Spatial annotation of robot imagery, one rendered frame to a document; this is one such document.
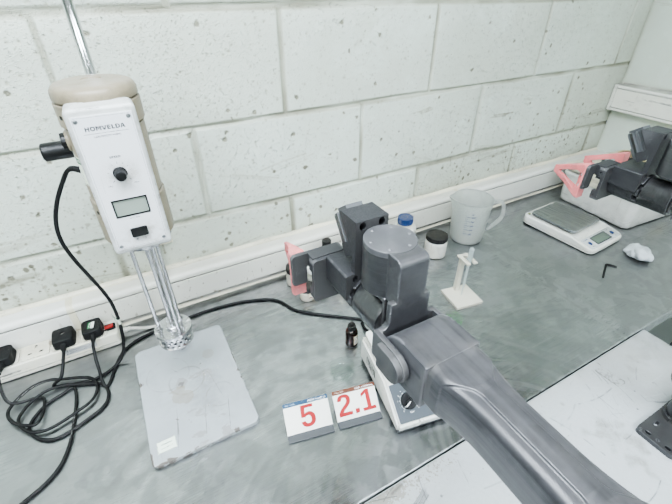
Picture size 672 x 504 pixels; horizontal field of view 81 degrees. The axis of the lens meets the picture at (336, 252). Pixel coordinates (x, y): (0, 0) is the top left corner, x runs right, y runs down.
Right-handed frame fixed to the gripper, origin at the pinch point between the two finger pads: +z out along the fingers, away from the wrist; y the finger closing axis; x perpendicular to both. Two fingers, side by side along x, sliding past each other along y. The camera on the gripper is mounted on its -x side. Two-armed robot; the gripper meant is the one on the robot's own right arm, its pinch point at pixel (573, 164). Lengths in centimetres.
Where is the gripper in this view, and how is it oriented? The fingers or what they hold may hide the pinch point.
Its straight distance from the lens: 98.2
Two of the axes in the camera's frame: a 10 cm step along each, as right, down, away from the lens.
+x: 0.1, 8.3, 5.6
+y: -8.8, 2.8, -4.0
